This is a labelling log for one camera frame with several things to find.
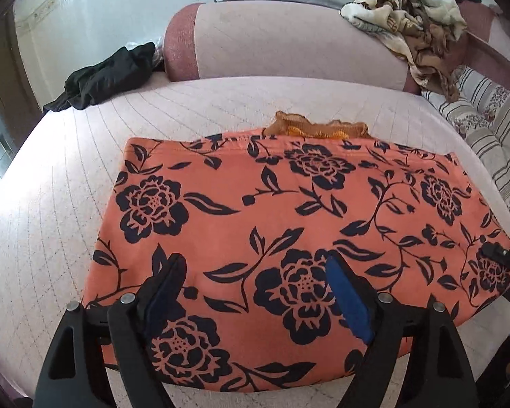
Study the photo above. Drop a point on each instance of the striped floral bedding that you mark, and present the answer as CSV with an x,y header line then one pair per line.
x,y
488,127

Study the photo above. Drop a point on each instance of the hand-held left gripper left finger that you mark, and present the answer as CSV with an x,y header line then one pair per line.
x,y
163,301

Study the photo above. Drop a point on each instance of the pink rolled bolster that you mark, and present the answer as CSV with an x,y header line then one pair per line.
x,y
289,42

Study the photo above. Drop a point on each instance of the brown cream floral blanket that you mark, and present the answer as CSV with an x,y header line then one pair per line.
x,y
412,21

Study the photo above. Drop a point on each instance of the orange floral shirt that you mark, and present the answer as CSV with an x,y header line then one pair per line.
x,y
289,204

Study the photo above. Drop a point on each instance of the pink quilted bedspread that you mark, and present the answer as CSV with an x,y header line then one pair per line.
x,y
46,221

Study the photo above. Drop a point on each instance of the maroon pink folded quilt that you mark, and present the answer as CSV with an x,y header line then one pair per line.
x,y
488,38

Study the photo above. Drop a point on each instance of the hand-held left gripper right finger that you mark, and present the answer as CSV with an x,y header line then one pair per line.
x,y
350,301

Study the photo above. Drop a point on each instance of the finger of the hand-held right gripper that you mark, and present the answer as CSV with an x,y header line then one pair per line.
x,y
503,255

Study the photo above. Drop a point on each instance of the clear plastic bag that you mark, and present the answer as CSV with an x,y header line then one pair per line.
x,y
157,57

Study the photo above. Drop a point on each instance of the black garment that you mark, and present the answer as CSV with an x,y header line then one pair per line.
x,y
102,76

